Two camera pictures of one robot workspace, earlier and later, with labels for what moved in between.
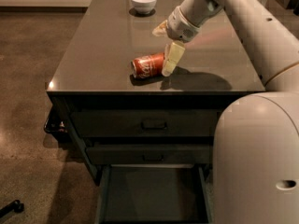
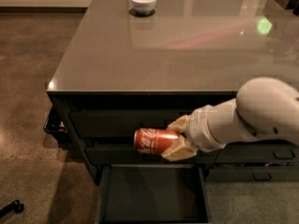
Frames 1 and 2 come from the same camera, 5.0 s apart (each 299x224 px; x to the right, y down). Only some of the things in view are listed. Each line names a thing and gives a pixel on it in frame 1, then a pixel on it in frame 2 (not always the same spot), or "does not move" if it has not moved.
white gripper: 181,26 -> 198,129
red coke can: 148,66 -> 155,141
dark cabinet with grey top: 114,119 does not move
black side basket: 57,124 does not move
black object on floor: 15,205 does not move
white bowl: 143,2 does not move
